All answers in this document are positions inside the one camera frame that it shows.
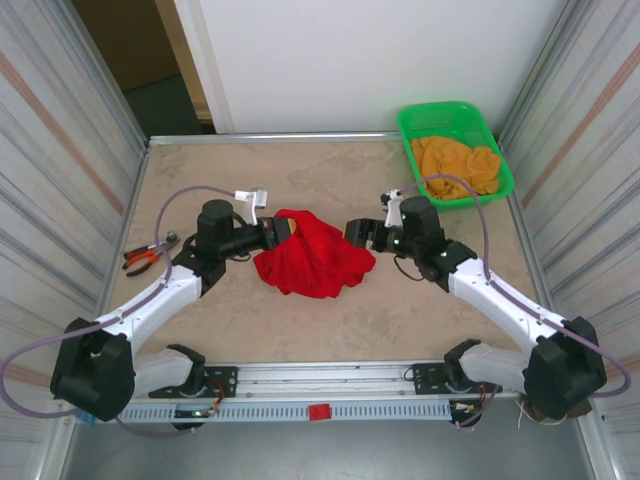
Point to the red t-shirt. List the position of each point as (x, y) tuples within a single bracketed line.
[(310, 265)]

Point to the green plastic basket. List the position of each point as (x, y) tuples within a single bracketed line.
[(435, 112)]

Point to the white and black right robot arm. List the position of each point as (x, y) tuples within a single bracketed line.
[(480, 295)]

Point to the mustard yellow cloth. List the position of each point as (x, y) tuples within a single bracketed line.
[(450, 160)]

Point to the small red block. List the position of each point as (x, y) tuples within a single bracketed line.
[(319, 412)]

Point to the small black controller board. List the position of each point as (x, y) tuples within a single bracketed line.
[(465, 409), (192, 413)]

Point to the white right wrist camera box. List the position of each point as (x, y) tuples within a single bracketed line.
[(392, 202)]

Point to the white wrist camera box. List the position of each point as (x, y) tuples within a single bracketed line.
[(255, 200), (392, 202)]

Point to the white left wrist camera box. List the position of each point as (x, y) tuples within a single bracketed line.
[(255, 200)]

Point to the aluminium mounting rail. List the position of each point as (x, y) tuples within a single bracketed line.
[(325, 377)]

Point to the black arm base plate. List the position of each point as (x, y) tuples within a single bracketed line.
[(425, 380), (225, 380)]

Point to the beige door frame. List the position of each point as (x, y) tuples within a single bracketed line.
[(183, 55)]

